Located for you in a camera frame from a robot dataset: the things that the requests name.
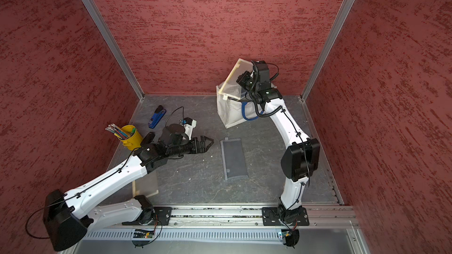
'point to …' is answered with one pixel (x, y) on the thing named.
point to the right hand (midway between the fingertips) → (236, 78)
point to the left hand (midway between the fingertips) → (205, 145)
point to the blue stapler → (159, 114)
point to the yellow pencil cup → (135, 140)
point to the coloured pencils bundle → (117, 131)
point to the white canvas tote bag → (232, 112)
